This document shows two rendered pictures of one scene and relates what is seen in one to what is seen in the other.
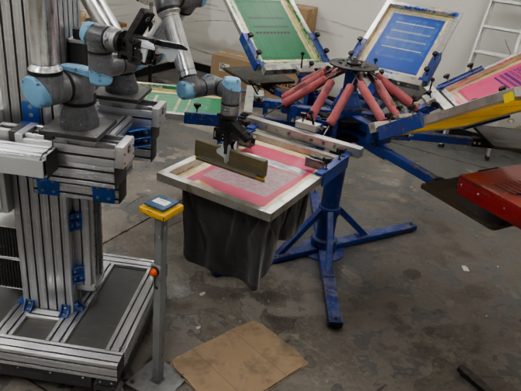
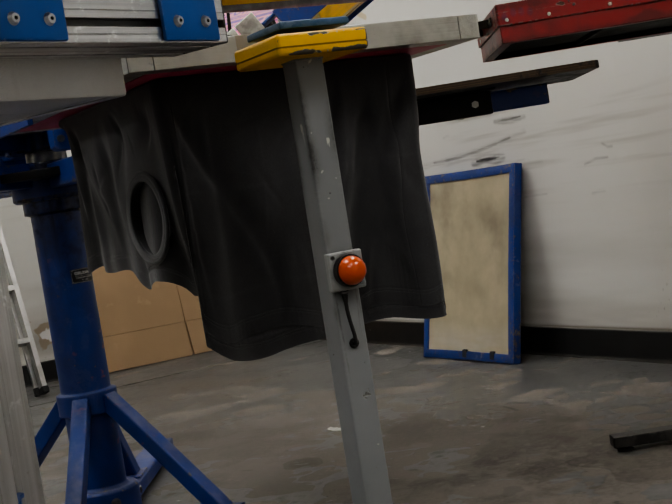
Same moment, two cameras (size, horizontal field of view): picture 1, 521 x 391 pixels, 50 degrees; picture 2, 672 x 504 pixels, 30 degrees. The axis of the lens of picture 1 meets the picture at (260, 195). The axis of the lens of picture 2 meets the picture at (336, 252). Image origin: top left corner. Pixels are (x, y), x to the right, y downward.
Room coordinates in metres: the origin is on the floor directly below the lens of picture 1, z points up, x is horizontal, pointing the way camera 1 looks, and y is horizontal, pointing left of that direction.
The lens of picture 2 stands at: (1.12, 1.75, 0.76)
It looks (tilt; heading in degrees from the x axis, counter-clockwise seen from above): 3 degrees down; 304
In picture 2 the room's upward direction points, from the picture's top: 9 degrees counter-clockwise
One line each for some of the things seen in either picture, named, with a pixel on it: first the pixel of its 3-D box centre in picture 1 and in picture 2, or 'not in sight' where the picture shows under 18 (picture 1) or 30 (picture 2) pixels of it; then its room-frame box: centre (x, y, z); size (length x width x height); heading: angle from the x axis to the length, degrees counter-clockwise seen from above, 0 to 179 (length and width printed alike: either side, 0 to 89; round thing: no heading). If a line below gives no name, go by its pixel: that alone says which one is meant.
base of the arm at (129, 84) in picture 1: (121, 79); not in sight; (2.53, 0.69, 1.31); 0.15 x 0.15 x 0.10
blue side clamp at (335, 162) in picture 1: (332, 168); not in sight; (2.54, -0.33, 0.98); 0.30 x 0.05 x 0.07; 152
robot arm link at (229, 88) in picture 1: (230, 91); not in sight; (2.25, 0.17, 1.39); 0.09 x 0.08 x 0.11; 49
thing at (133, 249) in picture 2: not in sight; (139, 199); (2.50, 0.21, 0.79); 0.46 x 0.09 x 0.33; 152
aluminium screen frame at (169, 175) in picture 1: (258, 167); (210, 81); (2.46, 0.02, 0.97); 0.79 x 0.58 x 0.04; 152
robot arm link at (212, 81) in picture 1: (212, 85); not in sight; (2.30, 0.25, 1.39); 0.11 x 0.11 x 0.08; 49
